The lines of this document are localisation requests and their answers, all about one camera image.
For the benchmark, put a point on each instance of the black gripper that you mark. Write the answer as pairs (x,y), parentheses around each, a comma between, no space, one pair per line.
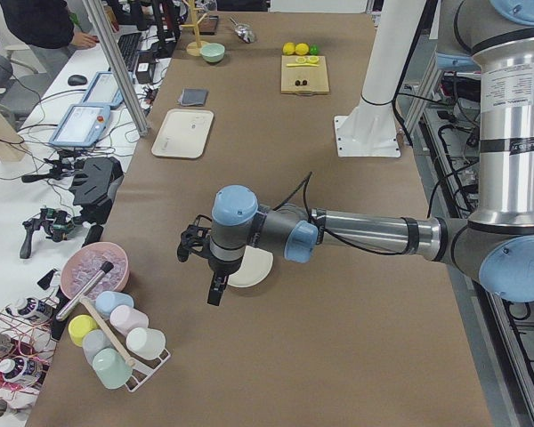
(222,266)

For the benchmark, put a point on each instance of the cream round plate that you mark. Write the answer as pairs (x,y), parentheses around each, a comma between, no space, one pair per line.
(255,267)

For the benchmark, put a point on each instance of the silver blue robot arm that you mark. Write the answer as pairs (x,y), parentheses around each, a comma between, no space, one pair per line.
(493,246)

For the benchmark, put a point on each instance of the cream rabbit tray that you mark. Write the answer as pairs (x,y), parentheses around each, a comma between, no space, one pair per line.
(183,134)

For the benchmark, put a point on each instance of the white plastic cup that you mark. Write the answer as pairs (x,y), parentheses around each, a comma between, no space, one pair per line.
(147,343)

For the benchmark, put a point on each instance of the pink plastic cup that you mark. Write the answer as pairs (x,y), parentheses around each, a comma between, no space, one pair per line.
(125,318)

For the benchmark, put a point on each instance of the metal muddler black tip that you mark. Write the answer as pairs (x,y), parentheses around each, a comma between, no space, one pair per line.
(69,306)

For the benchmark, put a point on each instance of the white cup rack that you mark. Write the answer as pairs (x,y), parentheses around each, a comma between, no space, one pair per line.
(143,369)

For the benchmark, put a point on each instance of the blue plastic cup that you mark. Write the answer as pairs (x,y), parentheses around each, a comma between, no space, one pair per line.
(107,301)

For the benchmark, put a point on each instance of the grey plastic cup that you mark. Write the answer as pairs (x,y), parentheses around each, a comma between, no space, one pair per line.
(94,342)

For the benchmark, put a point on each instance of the pink bowl of ice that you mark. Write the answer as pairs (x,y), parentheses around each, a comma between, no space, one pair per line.
(87,261)

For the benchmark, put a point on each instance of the mint green plastic cup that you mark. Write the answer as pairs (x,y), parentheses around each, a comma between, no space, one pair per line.
(111,368)

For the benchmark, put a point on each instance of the yellow plastic cup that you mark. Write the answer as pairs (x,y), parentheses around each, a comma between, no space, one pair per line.
(79,327)

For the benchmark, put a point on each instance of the black plastic stand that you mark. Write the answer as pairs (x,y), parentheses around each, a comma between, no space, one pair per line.
(94,187)

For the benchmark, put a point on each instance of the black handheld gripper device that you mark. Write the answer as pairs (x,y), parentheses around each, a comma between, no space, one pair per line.
(57,224)

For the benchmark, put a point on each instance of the grey folded cloth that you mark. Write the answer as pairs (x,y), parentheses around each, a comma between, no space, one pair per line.
(193,97)

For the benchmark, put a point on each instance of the blue teach pendant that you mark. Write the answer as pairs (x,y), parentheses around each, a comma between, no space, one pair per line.
(103,89)
(81,126)

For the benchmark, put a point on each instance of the wooden cutting board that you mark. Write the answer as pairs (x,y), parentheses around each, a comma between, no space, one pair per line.
(291,78)

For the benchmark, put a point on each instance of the mint green bowl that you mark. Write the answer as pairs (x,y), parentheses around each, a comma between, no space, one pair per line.
(212,52)

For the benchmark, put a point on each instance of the yellow plastic knife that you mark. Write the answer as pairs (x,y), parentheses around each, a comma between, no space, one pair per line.
(302,65)

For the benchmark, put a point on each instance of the wooden mug tree stand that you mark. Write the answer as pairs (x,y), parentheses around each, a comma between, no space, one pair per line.
(197,15)

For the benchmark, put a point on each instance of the whole yellow lemon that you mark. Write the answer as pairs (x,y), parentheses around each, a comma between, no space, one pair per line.
(288,48)
(301,49)

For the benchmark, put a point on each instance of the black computer mouse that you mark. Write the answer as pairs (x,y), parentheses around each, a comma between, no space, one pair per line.
(76,80)

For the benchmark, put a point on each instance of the metal ice scoop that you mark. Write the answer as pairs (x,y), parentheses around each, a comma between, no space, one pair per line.
(243,31)

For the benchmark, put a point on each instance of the green lime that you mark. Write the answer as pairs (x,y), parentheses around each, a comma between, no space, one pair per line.
(314,49)

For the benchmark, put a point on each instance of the black keyboard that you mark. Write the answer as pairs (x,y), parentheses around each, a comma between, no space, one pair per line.
(128,45)

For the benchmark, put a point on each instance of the person in dark top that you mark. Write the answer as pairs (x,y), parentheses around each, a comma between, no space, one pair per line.
(44,24)

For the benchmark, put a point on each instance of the white camera mast base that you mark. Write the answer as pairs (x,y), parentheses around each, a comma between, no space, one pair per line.
(370,129)

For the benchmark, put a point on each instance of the aluminium frame post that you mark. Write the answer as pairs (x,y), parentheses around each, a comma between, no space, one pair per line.
(102,26)

